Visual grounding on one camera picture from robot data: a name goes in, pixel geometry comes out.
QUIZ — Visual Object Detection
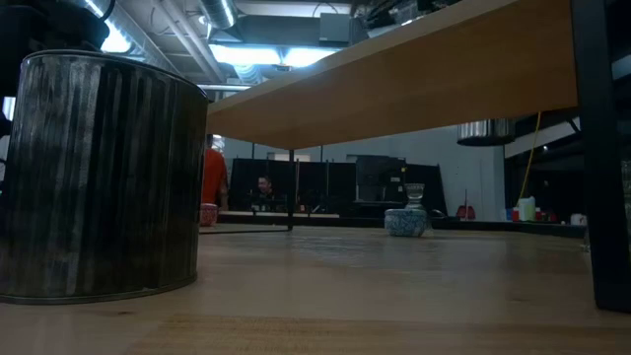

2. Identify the silver tin candle holder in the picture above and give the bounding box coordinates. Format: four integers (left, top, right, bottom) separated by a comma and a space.
456, 117, 517, 148
0, 47, 211, 306

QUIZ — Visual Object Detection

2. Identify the clear glass cup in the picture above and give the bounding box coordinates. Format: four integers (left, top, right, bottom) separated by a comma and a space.
402, 182, 436, 237

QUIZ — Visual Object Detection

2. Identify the light blue patterned candle holder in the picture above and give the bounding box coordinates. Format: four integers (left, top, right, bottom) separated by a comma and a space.
384, 208, 428, 239

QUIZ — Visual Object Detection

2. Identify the pink candle holder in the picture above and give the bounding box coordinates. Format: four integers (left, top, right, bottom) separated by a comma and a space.
199, 202, 220, 228

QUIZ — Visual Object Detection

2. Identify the ceiling light panel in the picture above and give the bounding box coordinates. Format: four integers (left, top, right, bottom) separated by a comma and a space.
209, 42, 282, 68
281, 46, 341, 69

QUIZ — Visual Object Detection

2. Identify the person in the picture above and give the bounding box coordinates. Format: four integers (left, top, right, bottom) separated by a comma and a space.
200, 133, 230, 212
248, 175, 287, 213

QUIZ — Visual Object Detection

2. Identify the grey ceiling box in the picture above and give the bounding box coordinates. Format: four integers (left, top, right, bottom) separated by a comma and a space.
318, 12, 352, 43

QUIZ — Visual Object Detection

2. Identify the black cabinet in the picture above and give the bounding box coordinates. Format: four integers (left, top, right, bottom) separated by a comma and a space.
354, 155, 408, 203

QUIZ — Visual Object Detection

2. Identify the red dustpan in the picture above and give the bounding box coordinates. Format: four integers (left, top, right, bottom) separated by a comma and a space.
456, 189, 477, 221

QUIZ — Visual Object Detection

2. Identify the thin yellow pole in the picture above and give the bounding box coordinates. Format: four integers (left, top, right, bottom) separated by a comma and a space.
518, 110, 542, 204

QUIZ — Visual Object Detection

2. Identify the white green jug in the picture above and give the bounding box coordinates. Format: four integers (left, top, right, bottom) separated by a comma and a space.
517, 195, 537, 223

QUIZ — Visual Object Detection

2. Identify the silver ceiling duct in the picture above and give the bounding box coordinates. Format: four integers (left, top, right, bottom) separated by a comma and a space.
199, 0, 239, 30

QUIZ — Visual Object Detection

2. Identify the black partition wall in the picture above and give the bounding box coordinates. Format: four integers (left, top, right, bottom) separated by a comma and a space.
230, 156, 449, 219

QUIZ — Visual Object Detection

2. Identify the black aluminium table frame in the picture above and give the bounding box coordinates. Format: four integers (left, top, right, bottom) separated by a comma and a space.
216, 210, 600, 241

